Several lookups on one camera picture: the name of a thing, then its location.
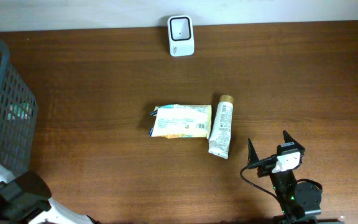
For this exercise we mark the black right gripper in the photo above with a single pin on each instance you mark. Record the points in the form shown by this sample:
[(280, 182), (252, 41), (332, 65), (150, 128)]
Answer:
[(268, 168)]

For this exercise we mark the white tube with tan cap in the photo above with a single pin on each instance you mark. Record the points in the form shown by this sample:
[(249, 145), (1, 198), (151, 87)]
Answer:
[(220, 137)]

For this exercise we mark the yellow wet wipes pack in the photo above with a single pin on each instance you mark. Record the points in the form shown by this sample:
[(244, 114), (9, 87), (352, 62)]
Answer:
[(181, 121)]

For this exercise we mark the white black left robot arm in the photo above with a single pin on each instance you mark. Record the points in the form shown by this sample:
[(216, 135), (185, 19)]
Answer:
[(28, 199)]

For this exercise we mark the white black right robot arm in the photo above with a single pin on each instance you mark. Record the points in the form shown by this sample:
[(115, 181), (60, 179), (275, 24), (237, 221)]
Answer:
[(299, 199)]

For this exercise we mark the white barcode scanner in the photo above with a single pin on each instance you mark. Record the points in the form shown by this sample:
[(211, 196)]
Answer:
[(180, 36)]

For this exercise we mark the grey plastic basket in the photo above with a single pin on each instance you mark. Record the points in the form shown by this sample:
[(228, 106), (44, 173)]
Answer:
[(18, 114)]

